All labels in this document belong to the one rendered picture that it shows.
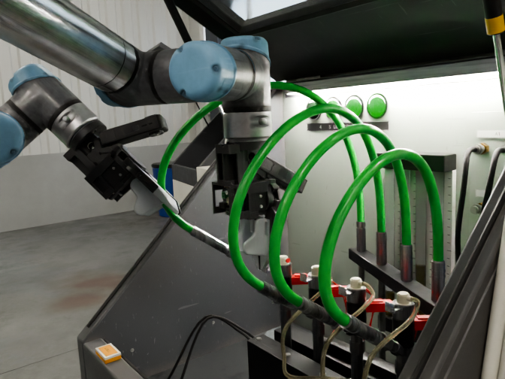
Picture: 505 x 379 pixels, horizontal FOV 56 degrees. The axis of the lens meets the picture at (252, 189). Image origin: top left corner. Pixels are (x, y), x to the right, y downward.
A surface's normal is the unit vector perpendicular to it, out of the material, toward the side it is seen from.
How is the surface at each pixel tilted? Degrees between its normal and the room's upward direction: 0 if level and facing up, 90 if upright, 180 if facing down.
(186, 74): 90
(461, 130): 90
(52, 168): 90
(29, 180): 90
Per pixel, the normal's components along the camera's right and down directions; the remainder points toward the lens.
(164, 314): 0.60, 0.09
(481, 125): -0.80, 0.13
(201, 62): -0.42, 0.16
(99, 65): 0.59, 0.71
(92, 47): 0.79, 0.44
